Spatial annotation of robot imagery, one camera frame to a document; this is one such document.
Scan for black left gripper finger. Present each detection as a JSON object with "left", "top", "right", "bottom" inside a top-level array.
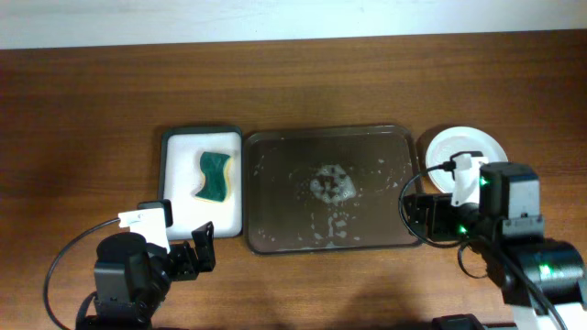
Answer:
[
  {"left": 192, "top": 222, "right": 216, "bottom": 271},
  {"left": 170, "top": 241, "right": 198, "bottom": 281}
]

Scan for green yellow sponge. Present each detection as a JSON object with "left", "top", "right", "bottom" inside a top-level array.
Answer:
[{"left": 194, "top": 151, "right": 231, "bottom": 203}]

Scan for grey-green plate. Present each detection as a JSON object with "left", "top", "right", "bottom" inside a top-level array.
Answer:
[{"left": 425, "top": 126, "right": 508, "bottom": 168}]

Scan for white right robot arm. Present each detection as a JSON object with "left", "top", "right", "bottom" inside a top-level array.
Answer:
[{"left": 398, "top": 162, "right": 586, "bottom": 329}]

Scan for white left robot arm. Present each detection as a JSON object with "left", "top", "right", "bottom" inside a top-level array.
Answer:
[{"left": 75, "top": 222, "right": 216, "bottom": 329}]

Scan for white soapy sponge tray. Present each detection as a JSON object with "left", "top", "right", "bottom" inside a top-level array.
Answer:
[{"left": 158, "top": 126, "right": 243, "bottom": 240}]

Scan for dark brown plastic tray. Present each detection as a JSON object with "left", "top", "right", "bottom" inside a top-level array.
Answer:
[{"left": 242, "top": 125, "right": 420, "bottom": 256}]

